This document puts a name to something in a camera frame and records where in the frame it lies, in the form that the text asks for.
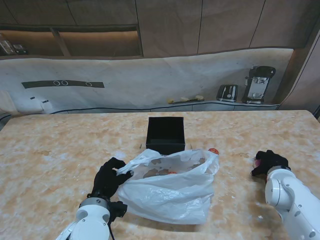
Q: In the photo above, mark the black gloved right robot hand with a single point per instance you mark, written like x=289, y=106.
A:
x=273, y=161

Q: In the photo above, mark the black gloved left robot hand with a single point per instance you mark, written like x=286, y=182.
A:
x=106, y=180

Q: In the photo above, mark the pink frosted mini donut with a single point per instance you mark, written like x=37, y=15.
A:
x=257, y=163

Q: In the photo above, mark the orange frosted mini donut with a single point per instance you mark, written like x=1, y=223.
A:
x=214, y=150
x=172, y=172

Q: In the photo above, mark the white printed plastic bag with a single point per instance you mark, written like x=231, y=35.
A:
x=170, y=200

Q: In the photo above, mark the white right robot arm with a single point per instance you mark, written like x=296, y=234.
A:
x=287, y=197

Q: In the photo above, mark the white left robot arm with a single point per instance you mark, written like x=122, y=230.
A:
x=90, y=220

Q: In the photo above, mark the open black gift box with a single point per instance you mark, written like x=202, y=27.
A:
x=165, y=146

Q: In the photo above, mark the black silver coffee machine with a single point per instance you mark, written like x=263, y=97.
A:
x=257, y=85

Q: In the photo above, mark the grey kitchen counter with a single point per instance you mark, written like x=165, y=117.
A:
x=212, y=106

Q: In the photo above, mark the yellow lemon piece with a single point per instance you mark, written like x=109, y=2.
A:
x=199, y=97

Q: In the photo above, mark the dark cutting board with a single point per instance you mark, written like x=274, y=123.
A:
x=191, y=100

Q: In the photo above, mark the small black shelf item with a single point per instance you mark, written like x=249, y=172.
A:
x=20, y=49

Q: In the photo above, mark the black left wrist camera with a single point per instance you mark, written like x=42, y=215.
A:
x=118, y=211

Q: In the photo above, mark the dark wall strip with rings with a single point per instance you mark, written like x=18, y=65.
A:
x=37, y=84

